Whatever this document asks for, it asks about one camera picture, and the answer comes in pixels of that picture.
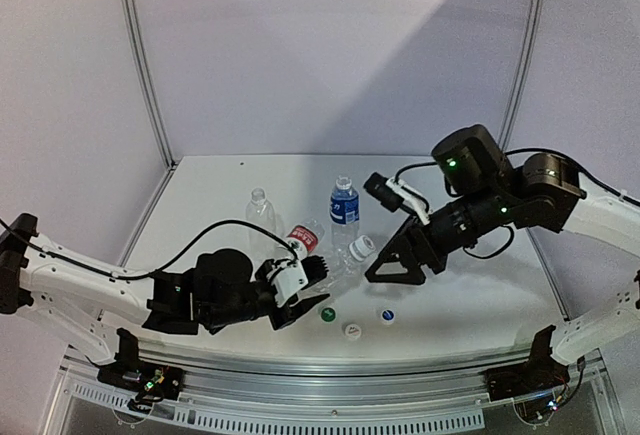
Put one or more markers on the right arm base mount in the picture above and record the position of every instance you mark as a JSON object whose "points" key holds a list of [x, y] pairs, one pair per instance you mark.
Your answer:
{"points": [[539, 386]]}

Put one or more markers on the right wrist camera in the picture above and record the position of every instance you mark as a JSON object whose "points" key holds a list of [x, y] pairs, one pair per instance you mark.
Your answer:
{"points": [[396, 195]]}

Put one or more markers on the aluminium frame post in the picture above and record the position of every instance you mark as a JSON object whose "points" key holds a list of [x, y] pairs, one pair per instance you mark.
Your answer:
{"points": [[523, 65], [146, 83]]}

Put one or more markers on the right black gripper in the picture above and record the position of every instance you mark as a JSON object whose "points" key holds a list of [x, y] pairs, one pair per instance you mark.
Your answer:
{"points": [[413, 231]]}

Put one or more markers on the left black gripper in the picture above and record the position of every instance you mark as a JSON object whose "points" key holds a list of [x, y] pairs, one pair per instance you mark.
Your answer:
{"points": [[293, 313]]}

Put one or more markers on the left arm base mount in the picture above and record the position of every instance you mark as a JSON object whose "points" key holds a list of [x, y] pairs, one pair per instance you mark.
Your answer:
{"points": [[149, 383]]}

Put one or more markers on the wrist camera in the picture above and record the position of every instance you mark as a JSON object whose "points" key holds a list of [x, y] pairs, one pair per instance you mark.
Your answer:
{"points": [[286, 277], [396, 195]]}

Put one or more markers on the blue bottle cap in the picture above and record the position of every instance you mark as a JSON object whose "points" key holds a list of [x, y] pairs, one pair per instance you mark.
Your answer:
{"points": [[387, 316]]}

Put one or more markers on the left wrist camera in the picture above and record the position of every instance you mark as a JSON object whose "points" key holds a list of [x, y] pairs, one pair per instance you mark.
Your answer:
{"points": [[286, 277]]}

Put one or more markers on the right aluminium frame post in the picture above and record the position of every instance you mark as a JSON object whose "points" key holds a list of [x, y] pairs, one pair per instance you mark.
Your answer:
{"points": [[523, 65]]}

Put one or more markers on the aluminium front rail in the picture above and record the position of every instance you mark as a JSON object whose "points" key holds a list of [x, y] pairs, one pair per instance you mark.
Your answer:
{"points": [[224, 394]]}

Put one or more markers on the left aluminium frame post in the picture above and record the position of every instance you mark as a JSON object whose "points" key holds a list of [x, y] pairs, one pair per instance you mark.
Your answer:
{"points": [[146, 83]]}

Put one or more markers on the green bottle cap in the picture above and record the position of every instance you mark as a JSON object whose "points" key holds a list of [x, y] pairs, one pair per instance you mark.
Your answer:
{"points": [[328, 314]]}

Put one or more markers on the red label water bottle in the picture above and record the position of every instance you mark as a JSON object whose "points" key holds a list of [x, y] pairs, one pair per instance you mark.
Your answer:
{"points": [[305, 237]]}

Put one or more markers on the clear bottle white cap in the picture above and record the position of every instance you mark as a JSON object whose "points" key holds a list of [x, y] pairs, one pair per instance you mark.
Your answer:
{"points": [[343, 268]]}

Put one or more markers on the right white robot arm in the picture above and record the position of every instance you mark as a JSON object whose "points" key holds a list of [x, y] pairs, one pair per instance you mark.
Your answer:
{"points": [[550, 191]]}

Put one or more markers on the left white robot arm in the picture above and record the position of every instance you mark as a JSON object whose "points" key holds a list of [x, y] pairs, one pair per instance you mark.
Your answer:
{"points": [[62, 291]]}

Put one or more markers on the blue label water bottle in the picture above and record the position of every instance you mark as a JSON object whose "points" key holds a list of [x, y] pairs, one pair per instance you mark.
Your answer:
{"points": [[344, 212]]}

